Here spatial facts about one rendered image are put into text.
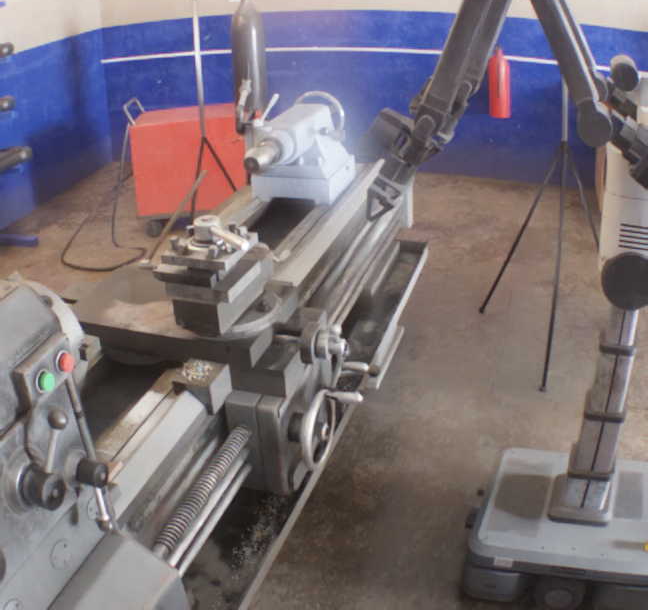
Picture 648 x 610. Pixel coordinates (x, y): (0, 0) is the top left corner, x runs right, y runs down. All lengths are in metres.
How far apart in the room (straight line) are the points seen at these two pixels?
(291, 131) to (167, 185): 2.29
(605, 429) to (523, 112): 3.96
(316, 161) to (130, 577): 1.82
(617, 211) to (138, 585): 1.26
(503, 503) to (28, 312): 1.55
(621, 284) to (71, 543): 1.31
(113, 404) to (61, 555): 0.77
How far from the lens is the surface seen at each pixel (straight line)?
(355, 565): 2.37
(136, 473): 1.49
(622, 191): 1.63
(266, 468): 1.82
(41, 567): 1.21
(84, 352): 1.42
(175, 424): 1.61
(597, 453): 2.05
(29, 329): 1.10
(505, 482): 2.29
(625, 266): 1.71
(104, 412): 1.89
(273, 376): 1.70
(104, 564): 1.32
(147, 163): 4.77
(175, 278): 1.68
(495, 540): 2.10
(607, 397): 1.95
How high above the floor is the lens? 1.77
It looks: 26 degrees down
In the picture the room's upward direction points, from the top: 3 degrees counter-clockwise
